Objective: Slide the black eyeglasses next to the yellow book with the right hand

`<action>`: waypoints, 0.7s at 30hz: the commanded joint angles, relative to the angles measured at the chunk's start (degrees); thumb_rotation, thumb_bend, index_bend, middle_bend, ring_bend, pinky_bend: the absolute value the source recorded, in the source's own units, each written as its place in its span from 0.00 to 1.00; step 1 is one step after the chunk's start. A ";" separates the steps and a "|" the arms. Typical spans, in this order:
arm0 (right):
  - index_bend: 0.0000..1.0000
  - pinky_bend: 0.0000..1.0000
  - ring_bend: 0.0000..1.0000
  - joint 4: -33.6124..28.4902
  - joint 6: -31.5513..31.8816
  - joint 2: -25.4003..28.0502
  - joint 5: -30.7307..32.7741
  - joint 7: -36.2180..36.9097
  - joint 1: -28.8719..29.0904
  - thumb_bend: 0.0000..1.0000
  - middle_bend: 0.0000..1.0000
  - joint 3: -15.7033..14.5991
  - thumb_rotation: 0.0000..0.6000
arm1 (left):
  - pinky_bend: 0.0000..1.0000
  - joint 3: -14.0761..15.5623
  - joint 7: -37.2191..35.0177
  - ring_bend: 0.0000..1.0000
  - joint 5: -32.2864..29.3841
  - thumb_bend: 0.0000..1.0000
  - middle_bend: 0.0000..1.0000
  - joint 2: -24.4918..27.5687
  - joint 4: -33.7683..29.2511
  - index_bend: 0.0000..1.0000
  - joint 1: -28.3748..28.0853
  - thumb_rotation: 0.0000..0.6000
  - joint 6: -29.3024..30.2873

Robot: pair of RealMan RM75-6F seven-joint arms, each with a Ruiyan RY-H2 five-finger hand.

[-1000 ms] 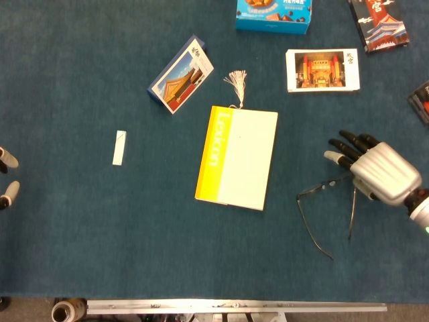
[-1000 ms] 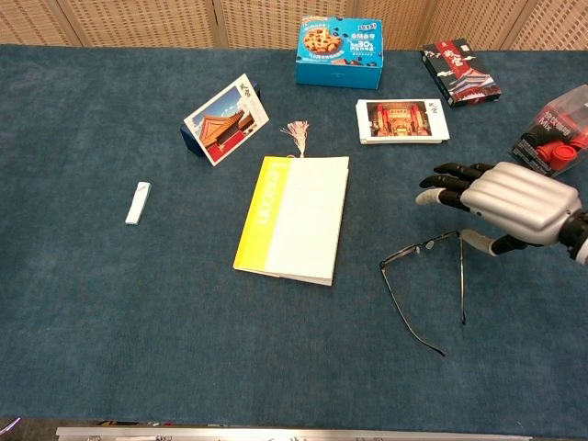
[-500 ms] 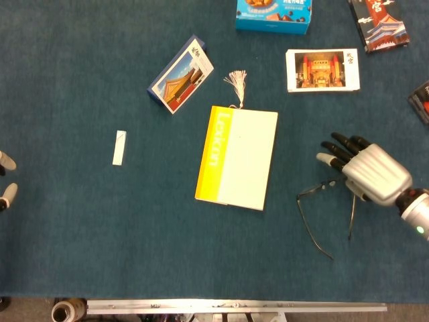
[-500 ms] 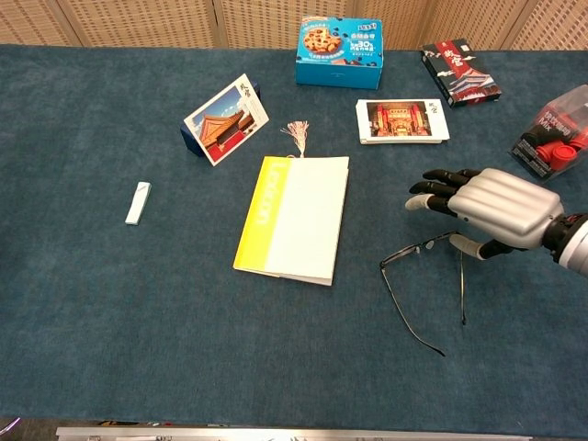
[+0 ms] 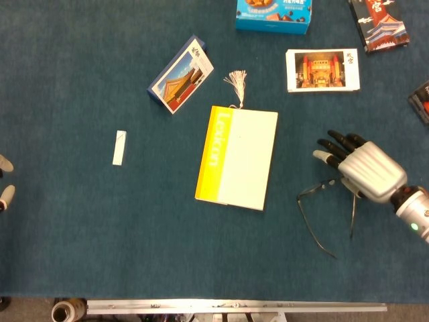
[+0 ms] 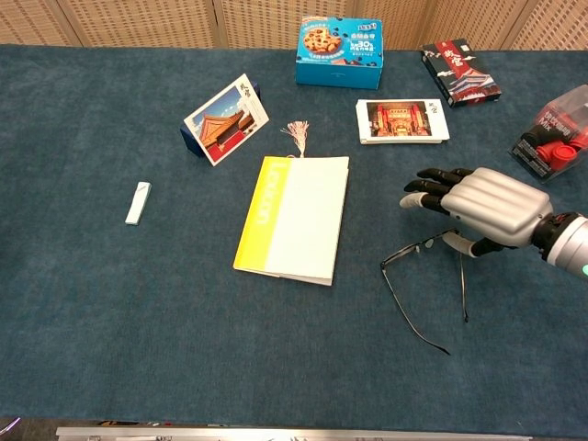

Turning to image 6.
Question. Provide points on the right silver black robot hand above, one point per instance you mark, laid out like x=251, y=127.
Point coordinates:
x=496, y=202

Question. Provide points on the black-framed eyeglasses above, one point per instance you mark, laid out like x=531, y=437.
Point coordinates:
x=400, y=254

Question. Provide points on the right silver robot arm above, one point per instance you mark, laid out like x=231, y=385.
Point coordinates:
x=569, y=243

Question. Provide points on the red gate postcard stack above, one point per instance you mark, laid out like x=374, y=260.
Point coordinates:
x=399, y=121

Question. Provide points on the dark palace print box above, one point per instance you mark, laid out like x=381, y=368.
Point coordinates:
x=459, y=73

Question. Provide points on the yellow and white notebook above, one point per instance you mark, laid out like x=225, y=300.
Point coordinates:
x=303, y=220

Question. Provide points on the white bookmark tassel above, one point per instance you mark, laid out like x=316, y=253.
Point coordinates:
x=298, y=133

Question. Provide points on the blue cookie box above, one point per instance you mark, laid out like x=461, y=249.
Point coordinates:
x=337, y=50

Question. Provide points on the palace roof postcard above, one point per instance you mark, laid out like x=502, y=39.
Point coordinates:
x=225, y=121

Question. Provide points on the dark blue card box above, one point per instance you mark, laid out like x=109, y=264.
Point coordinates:
x=188, y=142

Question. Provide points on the small white eraser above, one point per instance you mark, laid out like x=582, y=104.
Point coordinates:
x=138, y=204

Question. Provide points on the blue felt table cloth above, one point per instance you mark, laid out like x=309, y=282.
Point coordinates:
x=138, y=321

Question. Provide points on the beige woven folding screen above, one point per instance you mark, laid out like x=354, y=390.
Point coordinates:
x=138, y=23

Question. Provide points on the aluminium table edge rail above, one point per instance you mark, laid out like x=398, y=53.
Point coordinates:
x=275, y=434

